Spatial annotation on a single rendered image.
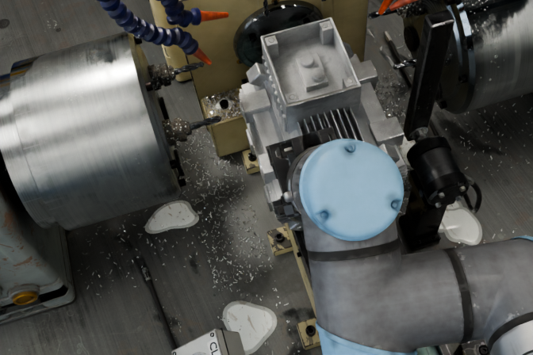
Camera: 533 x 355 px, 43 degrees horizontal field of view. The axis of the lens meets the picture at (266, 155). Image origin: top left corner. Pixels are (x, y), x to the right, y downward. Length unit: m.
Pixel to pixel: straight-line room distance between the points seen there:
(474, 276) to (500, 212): 0.65
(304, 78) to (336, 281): 0.42
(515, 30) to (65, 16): 0.91
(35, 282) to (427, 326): 0.69
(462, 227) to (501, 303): 0.62
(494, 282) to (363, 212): 0.12
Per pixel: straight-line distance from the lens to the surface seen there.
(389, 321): 0.54
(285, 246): 1.12
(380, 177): 0.51
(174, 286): 1.14
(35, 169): 0.90
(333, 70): 0.92
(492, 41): 0.96
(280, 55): 0.94
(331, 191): 0.50
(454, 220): 1.17
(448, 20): 0.81
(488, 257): 0.57
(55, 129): 0.89
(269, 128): 0.93
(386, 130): 0.92
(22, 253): 1.00
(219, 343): 0.81
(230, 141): 1.19
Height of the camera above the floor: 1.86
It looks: 60 degrees down
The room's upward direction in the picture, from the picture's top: 9 degrees counter-clockwise
